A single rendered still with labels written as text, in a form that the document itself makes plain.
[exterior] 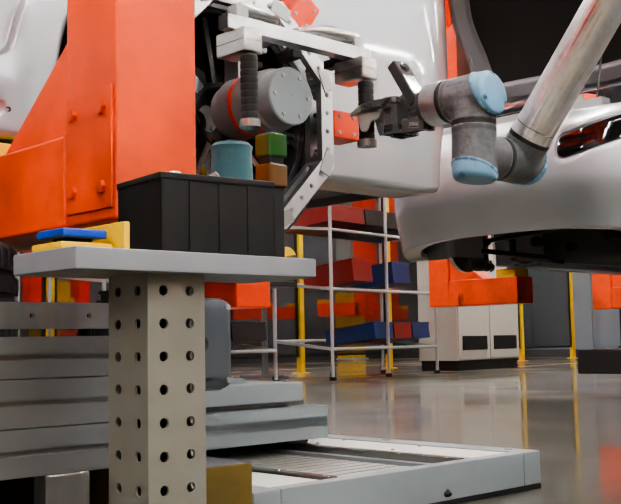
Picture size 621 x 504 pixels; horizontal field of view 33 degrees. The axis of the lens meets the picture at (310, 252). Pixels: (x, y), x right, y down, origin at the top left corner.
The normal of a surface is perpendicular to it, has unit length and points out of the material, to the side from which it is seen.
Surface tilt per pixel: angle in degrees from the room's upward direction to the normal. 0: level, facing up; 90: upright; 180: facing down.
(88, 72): 90
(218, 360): 90
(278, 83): 90
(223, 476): 90
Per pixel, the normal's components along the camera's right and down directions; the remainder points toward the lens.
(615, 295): -0.73, -0.04
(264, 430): 0.69, -0.07
